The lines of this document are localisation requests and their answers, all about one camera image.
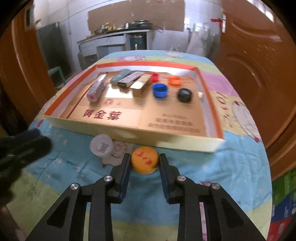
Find dark board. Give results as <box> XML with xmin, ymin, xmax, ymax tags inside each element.
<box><xmin>38</xmin><ymin>23</ymin><xmax>71</xmax><ymax>72</ymax></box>

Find wooden door leaf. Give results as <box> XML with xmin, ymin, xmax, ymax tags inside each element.
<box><xmin>0</xmin><ymin>11</ymin><xmax>57</xmax><ymax>127</ymax></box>

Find gas stove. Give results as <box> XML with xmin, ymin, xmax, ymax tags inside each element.
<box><xmin>128</xmin><ymin>20</ymin><xmax>153</xmax><ymax>29</ymax></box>

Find blue bottle cap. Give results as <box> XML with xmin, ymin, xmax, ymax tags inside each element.
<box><xmin>152</xmin><ymin>84</ymin><xmax>168</xmax><ymax>98</ymax></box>

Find shallow orange-rimmed cardboard box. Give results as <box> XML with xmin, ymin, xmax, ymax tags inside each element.
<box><xmin>43</xmin><ymin>61</ymin><xmax>227</xmax><ymax>153</ymax></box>

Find black bottle cap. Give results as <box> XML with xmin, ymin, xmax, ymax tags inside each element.
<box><xmin>177</xmin><ymin>88</ymin><xmax>193</xmax><ymax>102</ymax></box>

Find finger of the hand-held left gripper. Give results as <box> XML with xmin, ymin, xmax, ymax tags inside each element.
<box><xmin>0</xmin><ymin>128</ymin><xmax>52</xmax><ymax>171</ymax></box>

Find cardboard sheets on wall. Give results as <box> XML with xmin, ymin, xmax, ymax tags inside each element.
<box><xmin>87</xmin><ymin>5</ymin><xmax>185</xmax><ymax>35</ymax></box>

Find white plastic bag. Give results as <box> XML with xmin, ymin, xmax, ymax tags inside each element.
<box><xmin>186</xmin><ymin>25</ymin><xmax>208</xmax><ymax>55</ymax></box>

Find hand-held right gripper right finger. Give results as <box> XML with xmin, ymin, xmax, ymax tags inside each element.
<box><xmin>158</xmin><ymin>153</ymin><xmax>266</xmax><ymax>241</ymax></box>

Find yellow bottle cap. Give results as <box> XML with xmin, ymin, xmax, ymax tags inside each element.
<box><xmin>131</xmin><ymin>146</ymin><xmax>159</xmax><ymax>174</ymax></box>

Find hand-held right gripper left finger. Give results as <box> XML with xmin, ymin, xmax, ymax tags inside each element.
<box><xmin>24</xmin><ymin>153</ymin><xmax>132</xmax><ymax>241</ymax></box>

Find green carton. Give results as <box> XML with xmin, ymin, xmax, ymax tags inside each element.
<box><xmin>272</xmin><ymin>169</ymin><xmax>296</xmax><ymax>218</ymax></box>

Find kitchen counter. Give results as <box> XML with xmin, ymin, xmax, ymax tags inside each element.
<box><xmin>77</xmin><ymin>28</ymin><xmax>153</xmax><ymax>67</ymax></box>

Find small teal box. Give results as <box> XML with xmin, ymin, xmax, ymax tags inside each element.
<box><xmin>110</xmin><ymin>69</ymin><xmax>129</xmax><ymax>84</ymax></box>

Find small gold box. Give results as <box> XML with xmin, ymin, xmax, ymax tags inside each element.
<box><xmin>130</xmin><ymin>74</ymin><xmax>152</xmax><ymax>96</ymax></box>

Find cartoon-print blanket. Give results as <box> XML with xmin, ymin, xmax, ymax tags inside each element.
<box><xmin>6</xmin><ymin>50</ymin><xmax>273</xmax><ymax>241</ymax></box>

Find green stool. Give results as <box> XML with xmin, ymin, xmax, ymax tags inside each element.
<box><xmin>48</xmin><ymin>66</ymin><xmax>66</xmax><ymax>87</ymax></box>

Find dark teal gas cylinder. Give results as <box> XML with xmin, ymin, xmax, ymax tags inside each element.
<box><xmin>129</xmin><ymin>35</ymin><xmax>147</xmax><ymax>51</ymax></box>

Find red carton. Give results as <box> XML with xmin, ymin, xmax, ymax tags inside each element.
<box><xmin>269</xmin><ymin>215</ymin><xmax>294</xmax><ymax>241</ymax></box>

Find white bottle cap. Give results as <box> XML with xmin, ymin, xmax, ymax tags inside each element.
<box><xmin>90</xmin><ymin>135</ymin><xmax>114</xmax><ymax>156</ymax></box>

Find wooden door with handle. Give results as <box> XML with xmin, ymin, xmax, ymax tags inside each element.
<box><xmin>215</xmin><ymin>0</ymin><xmax>296</xmax><ymax>181</ymax></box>

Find white cartoon-print box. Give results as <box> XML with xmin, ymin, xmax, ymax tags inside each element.
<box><xmin>117</xmin><ymin>71</ymin><xmax>144</xmax><ymax>88</ymax></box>

